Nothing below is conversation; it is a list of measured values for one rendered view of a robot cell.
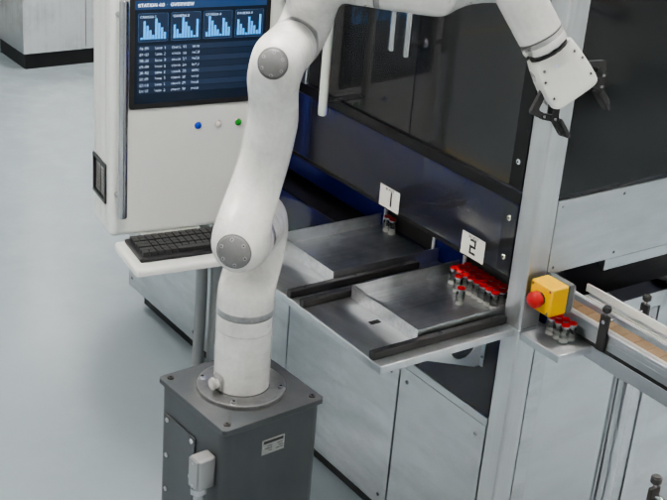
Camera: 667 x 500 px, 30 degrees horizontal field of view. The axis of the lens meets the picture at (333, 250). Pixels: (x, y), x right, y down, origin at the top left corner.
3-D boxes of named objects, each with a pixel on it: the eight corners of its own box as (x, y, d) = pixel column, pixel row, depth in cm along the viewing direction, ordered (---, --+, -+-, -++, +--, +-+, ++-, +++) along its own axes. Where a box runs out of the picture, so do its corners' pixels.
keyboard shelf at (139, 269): (251, 220, 370) (251, 212, 369) (291, 258, 348) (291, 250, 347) (104, 238, 350) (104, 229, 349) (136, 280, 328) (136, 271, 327)
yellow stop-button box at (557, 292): (549, 300, 295) (554, 272, 292) (571, 312, 290) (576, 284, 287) (526, 306, 291) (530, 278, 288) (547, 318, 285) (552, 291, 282)
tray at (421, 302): (457, 271, 324) (459, 259, 323) (525, 312, 305) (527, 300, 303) (350, 297, 305) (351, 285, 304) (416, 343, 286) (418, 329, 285)
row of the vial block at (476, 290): (453, 280, 318) (455, 264, 316) (499, 310, 305) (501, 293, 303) (446, 282, 317) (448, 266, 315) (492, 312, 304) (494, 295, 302)
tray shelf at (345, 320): (368, 223, 353) (368, 217, 352) (537, 328, 302) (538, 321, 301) (221, 254, 327) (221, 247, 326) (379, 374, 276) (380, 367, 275)
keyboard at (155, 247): (257, 225, 360) (258, 218, 359) (277, 245, 349) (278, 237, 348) (124, 242, 342) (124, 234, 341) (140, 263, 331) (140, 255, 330)
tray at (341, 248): (379, 224, 349) (380, 212, 347) (438, 260, 330) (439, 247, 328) (277, 245, 330) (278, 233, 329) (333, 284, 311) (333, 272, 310)
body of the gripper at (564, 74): (531, 62, 220) (558, 114, 225) (577, 30, 221) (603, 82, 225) (513, 57, 227) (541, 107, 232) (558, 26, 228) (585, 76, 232)
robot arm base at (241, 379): (228, 420, 254) (232, 340, 247) (179, 379, 268) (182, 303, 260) (303, 395, 266) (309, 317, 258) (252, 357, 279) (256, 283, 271)
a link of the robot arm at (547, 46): (528, 51, 219) (536, 64, 220) (569, 23, 220) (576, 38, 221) (509, 46, 227) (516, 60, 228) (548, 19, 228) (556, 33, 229)
